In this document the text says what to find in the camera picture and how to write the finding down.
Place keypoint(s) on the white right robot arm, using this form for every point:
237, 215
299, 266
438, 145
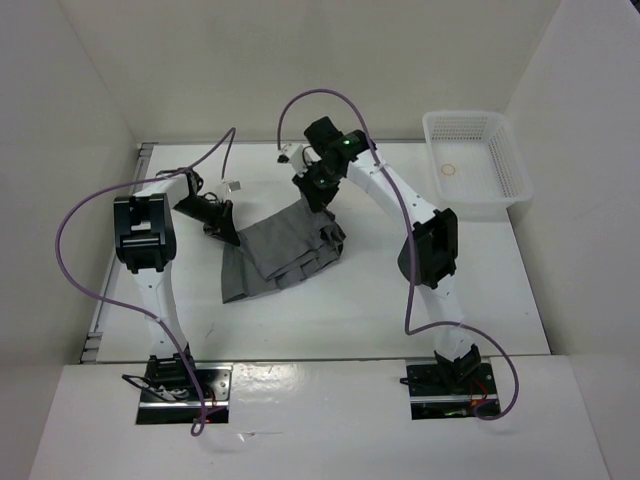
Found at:
427, 257

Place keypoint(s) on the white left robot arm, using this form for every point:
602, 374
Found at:
146, 244

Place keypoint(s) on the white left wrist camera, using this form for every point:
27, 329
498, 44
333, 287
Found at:
226, 188

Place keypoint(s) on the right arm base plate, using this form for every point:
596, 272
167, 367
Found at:
430, 398

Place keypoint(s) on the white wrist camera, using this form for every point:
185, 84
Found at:
226, 188
295, 156

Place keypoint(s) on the orange rubber band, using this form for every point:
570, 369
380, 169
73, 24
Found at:
448, 169

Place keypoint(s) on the white plastic basket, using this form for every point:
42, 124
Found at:
490, 173

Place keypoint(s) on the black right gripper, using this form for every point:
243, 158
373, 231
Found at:
317, 200

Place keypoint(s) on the grey pleated skirt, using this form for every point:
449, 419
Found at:
279, 252

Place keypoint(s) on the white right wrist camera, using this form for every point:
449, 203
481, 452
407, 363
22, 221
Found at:
295, 156

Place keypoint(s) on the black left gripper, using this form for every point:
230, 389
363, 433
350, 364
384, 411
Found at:
227, 230

